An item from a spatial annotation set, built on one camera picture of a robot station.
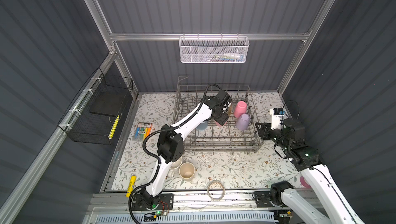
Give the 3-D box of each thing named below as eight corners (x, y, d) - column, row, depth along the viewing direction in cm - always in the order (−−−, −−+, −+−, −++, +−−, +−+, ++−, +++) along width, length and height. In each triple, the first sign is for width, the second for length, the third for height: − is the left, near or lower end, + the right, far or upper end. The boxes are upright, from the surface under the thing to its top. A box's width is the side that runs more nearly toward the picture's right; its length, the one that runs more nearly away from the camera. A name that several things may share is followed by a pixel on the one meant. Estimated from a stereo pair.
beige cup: (180, 181, 82) (178, 175, 74) (181, 167, 86) (179, 161, 78) (194, 181, 82) (194, 175, 74) (195, 167, 86) (194, 161, 78)
